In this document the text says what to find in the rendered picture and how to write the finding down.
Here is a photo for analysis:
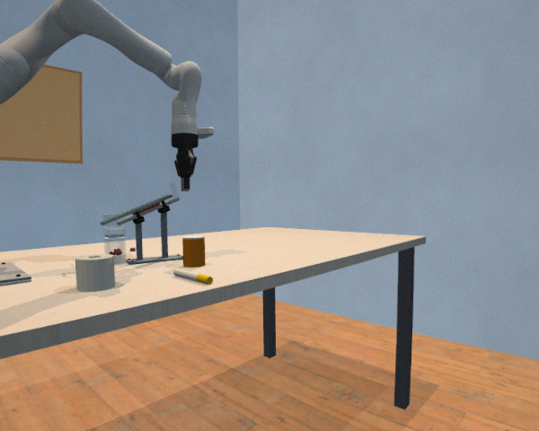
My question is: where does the brown cylinder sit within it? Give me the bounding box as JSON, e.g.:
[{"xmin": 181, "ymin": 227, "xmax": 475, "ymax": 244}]
[{"xmin": 182, "ymin": 235, "xmax": 206, "ymax": 268}]

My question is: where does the clear glass vial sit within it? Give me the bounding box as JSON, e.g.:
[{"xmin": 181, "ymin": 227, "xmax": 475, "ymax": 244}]
[{"xmin": 104, "ymin": 237, "xmax": 127, "ymax": 266}]

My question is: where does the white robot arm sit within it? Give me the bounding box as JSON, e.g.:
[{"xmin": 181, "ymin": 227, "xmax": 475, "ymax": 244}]
[{"xmin": 0, "ymin": 0, "xmax": 214, "ymax": 139}]

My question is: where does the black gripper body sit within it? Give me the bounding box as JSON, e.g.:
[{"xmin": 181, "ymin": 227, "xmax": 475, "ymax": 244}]
[{"xmin": 172, "ymin": 133, "xmax": 199, "ymax": 166}]

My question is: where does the grey cylinder with yellow cap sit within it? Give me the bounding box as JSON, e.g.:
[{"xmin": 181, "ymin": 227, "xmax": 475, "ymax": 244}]
[{"xmin": 173, "ymin": 268, "xmax": 213, "ymax": 285}]

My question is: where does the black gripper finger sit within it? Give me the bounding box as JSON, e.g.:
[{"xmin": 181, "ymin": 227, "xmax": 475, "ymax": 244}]
[
  {"xmin": 179, "ymin": 150, "xmax": 197, "ymax": 191},
  {"xmin": 174, "ymin": 154, "xmax": 182, "ymax": 178}
]

